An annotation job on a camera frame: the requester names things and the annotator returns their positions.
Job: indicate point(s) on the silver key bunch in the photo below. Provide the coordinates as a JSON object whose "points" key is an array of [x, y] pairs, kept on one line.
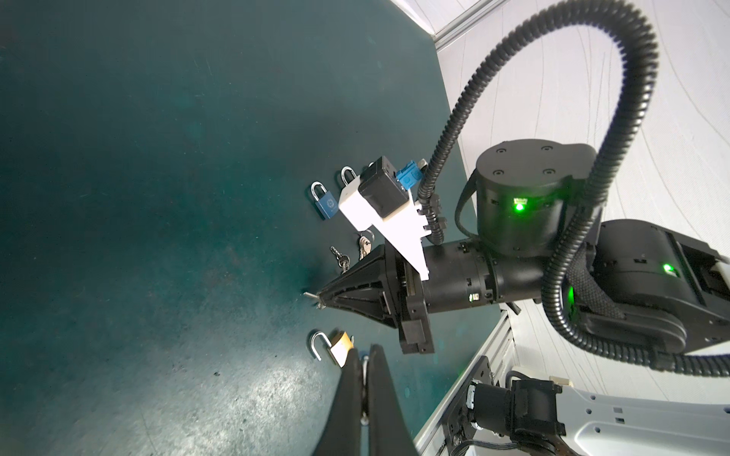
{"points": [[366, 240], [342, 259]]}

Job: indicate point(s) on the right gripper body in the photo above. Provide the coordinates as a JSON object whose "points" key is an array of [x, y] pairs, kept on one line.
{"points": [[406, 304]]}

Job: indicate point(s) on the gold padlock with key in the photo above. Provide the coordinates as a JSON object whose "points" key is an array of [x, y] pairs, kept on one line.
{"points": [[337, 347]]}

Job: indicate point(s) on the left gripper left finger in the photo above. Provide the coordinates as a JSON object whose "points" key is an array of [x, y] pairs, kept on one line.
{"points": [[342, 431]]}

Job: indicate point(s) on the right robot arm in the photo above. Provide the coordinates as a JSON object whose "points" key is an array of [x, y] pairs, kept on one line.
{"points": [[625, 290]]}

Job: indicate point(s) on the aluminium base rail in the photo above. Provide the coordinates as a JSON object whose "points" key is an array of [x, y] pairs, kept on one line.
{"points": [[499, 347]]}

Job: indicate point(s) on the green table mat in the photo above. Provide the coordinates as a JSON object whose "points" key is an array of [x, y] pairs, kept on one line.
{"points": [[158, 237]]}

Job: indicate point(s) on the black padlock with keys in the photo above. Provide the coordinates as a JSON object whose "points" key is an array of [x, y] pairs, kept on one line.
{"points": [[347, 175]]}

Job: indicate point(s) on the blue padlock with keys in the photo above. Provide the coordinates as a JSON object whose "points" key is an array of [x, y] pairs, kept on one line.
{"points": [[324, 200]]}

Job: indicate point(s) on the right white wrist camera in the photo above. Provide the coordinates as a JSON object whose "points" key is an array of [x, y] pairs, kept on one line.
{"points": [[381, 198]]}

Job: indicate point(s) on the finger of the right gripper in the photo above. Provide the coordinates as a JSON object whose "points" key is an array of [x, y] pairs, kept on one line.
{"points": [[368, 275], [372, 306]]}

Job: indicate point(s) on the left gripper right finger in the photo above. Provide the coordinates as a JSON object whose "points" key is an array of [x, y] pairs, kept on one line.
{"points": [[388, 433]]}

